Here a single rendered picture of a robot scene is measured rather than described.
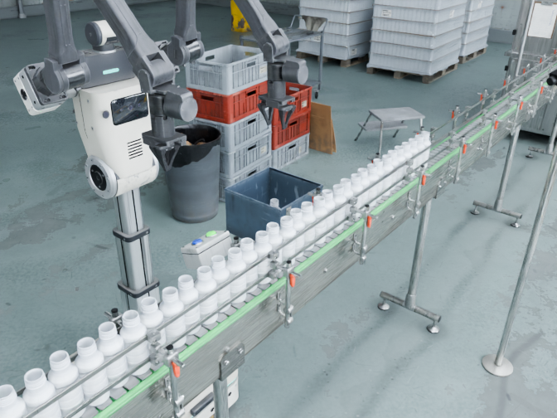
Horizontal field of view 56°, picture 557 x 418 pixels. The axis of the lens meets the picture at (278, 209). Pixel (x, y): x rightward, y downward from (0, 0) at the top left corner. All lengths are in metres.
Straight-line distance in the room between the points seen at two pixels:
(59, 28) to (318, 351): 2.00
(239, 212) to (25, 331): 1.48
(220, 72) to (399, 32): 4.62
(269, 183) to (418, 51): 5.73
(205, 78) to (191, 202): 0.91
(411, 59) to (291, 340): 5.83
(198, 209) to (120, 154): 2.11
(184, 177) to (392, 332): 1.77
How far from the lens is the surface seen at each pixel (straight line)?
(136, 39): 1.31
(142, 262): 2.11
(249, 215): 2.25
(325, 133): 5.12
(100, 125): 1.78
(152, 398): 1.40
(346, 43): 8.68
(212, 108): 4.01
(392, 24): 8.16
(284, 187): 2.48
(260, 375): 2.72
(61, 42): 1.56
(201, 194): 3.83
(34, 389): 1.20
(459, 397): 2.78
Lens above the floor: 1.96
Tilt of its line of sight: 28 degrees down
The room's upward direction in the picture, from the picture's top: 1 degrees clockwise
